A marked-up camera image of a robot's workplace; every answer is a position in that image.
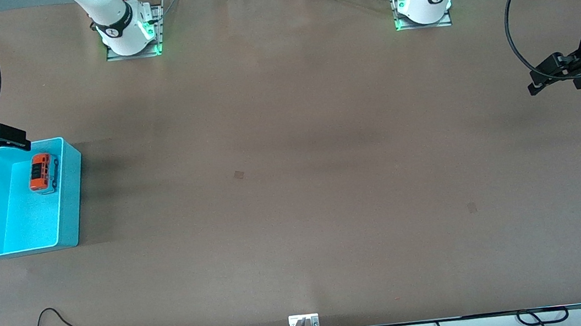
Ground blue plastic box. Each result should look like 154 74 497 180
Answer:
0 134 94 258

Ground orange toy bus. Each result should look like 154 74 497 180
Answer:
25 151 62 197

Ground black coiled cable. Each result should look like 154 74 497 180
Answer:
515 305 571 326

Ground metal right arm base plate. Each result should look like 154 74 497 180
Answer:
99 0 170 63

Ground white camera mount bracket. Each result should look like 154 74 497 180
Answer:
288 312 320 326

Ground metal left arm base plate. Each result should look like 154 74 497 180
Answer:
390 0 453 33

